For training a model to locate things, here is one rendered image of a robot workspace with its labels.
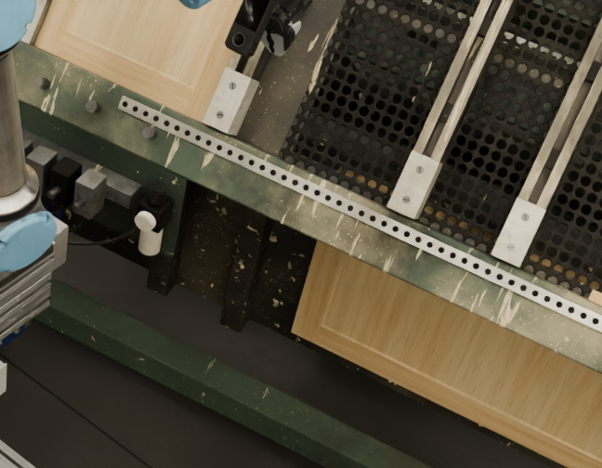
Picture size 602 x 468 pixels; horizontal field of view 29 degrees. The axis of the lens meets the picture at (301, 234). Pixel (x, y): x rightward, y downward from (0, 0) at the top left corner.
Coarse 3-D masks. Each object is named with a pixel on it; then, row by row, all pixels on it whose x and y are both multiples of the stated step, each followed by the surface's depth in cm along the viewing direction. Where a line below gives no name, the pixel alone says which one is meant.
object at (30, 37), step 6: (36, 0) 249; (42, 0) 249; (48, 0) 249; (36, 6) 249; (42, 6) 249; (48, 6) 251; (36, 12) 249; (42, 12) 249; (36, 18) 249; (42, 18) 250; (30, 24) 250; (36, 24) 249; (42, 24) 251; (30, 30) 250; (36, 30) 250; (24, 36) 250; (30, 36) 250; (36, 36) 252; (30, 42) 250
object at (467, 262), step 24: (144, 120) 243; (168, 120) 242; (216, 144) 240; (264, 168) 238; (312, 192) 235; (360, 216) 233; (384, 216) 232; (408, 240) 231; (432, 240) 230; (456, 264) 229; (480, 264) 228; (528, 288) 227; (576, 312) 225
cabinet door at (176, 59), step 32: (64, 0) 250; (96, 0) 249; (128, 0) 247; (160, 0) 246; (224, 0) 243; (64, 32) 250; (96, 32) 249; (128, 32) 247; (160, 32) 246; (192, 32) 244; (224, 32) 242; (96, 64) 249; (128, 64) 247; (160, 64) 246; (192, 64) 244; (224, 64) 243; (160, 96) 246; (192, 96) 244
